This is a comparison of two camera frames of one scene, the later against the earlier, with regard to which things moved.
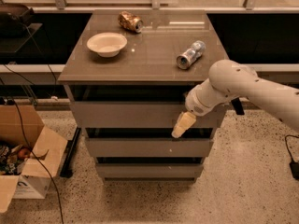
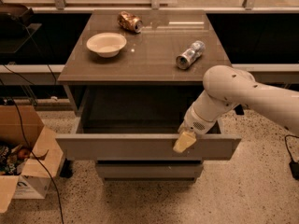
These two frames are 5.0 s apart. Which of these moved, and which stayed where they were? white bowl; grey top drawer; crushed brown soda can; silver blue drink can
Moved: grey top drawer
Stayed: white bowl; crushed brown soda can; silver blue drink can
